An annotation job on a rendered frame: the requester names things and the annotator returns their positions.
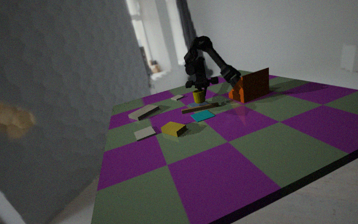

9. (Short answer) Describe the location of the yellow rectangular block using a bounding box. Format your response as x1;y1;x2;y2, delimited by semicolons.
161;121;187;137

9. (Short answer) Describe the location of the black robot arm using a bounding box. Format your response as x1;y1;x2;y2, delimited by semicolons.
184;36;241;88

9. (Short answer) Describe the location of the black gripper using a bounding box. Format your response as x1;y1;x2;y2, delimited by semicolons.
185;70;218;96

